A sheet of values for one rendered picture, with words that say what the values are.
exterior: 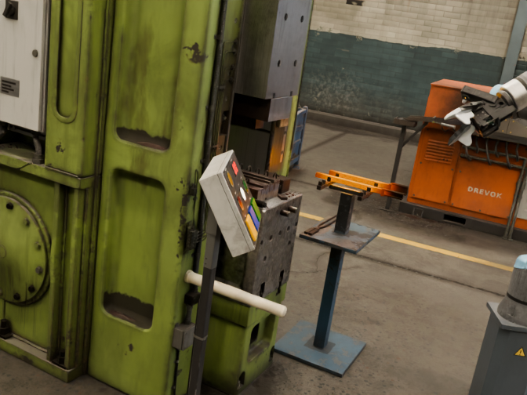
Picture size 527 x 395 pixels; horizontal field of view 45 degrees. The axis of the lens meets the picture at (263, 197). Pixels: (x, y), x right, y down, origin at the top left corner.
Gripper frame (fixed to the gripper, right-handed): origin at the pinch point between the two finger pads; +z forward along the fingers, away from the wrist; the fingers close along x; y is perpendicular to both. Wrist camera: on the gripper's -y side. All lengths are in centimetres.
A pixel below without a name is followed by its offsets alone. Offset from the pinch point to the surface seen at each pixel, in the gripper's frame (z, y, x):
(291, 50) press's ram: 20, -84, 28
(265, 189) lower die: 59, -52, 59
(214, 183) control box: 68, -23, -7
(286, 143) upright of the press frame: 41, -88, 89
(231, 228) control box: 71, -12, 4
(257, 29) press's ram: 28, -86, 10
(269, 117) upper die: 42, -66, 35
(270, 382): 107, -1, 127
